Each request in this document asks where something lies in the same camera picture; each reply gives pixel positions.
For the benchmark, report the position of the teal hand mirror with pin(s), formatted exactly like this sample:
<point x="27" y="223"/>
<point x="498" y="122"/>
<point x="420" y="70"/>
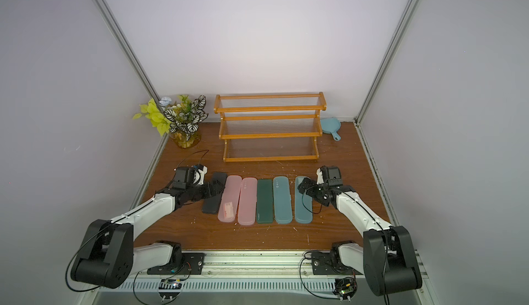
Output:
<point x="331" y="126"/>

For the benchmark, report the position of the left electronics board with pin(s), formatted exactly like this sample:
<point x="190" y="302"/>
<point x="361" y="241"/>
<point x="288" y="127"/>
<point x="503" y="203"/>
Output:
<point x="169" y="289"/>

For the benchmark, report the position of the dark green pencil case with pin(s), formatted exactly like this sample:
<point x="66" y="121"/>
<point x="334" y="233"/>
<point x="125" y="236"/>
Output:
<point x="265" y="202"/>

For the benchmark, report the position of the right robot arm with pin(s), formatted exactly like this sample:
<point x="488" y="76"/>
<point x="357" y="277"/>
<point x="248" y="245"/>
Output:
<point x="387" y="256"/>

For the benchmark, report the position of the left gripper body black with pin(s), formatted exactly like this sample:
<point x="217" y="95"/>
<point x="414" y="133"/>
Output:
<point x="196" y="192"/>

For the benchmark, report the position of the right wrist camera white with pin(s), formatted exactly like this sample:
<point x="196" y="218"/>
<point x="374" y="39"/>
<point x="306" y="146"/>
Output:
<point x="320" y="175"/>

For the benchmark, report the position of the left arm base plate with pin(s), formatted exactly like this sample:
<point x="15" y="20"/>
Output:
<point x="190" y="264"/>

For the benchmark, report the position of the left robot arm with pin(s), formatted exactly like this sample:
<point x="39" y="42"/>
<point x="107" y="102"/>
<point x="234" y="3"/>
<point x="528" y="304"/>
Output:
<point x="107" y="255"/>

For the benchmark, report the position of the right electronics board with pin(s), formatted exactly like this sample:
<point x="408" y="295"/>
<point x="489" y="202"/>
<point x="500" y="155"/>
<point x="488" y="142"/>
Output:
<point x="345" y="288"/>

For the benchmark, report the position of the pink pencil case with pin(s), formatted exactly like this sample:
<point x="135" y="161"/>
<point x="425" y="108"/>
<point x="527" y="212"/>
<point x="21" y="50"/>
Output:
<point x="230" y="199"/>
<point x="247" y="202"/>

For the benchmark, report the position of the electronics board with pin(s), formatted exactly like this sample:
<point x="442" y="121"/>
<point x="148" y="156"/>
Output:
<point x="169" y="289"/>
<point x="345" y="288"/>

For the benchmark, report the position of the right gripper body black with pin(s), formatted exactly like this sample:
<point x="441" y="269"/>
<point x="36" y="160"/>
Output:
<point x="312" y="190"/>

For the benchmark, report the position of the teal pencil case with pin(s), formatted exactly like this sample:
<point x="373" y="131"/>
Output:
<point x="303" y="204"/>
<point x="282" y="200"/>

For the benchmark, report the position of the aluminium rail frame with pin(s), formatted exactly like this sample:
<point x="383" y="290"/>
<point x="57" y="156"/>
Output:
<point x="251" y="277"/>

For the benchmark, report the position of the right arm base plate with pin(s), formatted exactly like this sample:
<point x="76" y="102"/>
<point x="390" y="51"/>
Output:
<point x="326" y="263"/>

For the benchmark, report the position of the orange wooden shelf rack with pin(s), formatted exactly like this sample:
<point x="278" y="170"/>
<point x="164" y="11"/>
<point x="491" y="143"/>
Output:
<point x="270" y="127"/>

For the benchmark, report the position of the potted plant in vase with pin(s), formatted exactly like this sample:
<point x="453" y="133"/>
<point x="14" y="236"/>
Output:
<point x="180" y="120"/>

